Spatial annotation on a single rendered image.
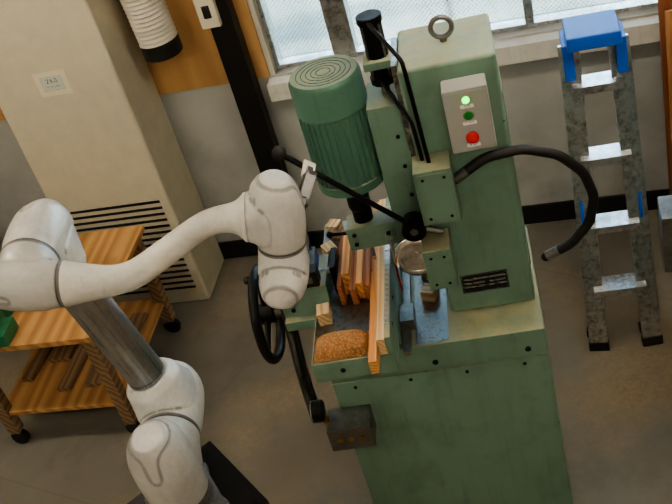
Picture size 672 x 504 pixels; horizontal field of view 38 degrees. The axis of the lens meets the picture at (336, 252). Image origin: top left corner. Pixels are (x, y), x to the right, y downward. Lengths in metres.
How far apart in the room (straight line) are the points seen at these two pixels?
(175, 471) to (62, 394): 1.52
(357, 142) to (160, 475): 0.92
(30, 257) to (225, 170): 2.16
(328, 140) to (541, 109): 1.72
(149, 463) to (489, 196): 1.03
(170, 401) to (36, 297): 0.55
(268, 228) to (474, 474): 1.23
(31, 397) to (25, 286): 1.85
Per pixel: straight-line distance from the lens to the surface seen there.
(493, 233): 2.48
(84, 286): 2.13
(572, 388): 3.50
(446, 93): 2.19
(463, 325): 2.59
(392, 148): 2.38
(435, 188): 2.29
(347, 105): 2.32
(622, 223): 3.33
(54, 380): 3.99
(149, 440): 2.44
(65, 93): 3.90
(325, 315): 2.53
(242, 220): 1.97
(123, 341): 2.45
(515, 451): 2.86
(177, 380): 2.55
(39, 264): 2.16
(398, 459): 2.87
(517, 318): 2.58
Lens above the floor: 2.51
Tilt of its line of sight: 35 degrees down
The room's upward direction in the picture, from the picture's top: 17 degrees counter-clockwise
